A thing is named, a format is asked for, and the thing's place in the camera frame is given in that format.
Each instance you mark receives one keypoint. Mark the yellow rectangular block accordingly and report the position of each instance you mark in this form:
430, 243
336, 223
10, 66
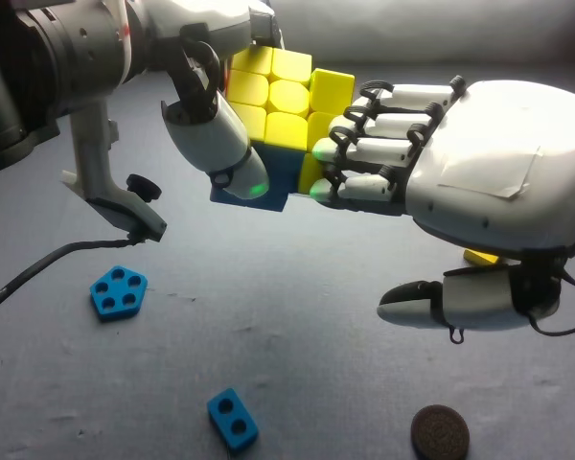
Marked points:
481, 258

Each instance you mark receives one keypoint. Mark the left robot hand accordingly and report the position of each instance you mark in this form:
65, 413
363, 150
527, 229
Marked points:
211, 134

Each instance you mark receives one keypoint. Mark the blue pentagon block with holes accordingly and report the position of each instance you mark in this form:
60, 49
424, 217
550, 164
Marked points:
117, 289

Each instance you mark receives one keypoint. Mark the white backdrop sheet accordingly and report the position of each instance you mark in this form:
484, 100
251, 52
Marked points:
412, 29

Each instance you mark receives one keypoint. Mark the grey table cloth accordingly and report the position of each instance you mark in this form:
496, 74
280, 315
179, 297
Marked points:
316, 311

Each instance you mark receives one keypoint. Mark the blue two-hole rectangular block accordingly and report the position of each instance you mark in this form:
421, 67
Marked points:
222, 431

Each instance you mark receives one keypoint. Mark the dark chocolate sandwich cookie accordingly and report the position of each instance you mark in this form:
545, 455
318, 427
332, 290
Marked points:
441, 431

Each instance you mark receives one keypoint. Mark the colourful puzzle cube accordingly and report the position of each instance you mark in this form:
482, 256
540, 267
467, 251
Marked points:
287, 96

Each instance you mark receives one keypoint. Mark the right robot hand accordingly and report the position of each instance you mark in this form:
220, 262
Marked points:
498, 158

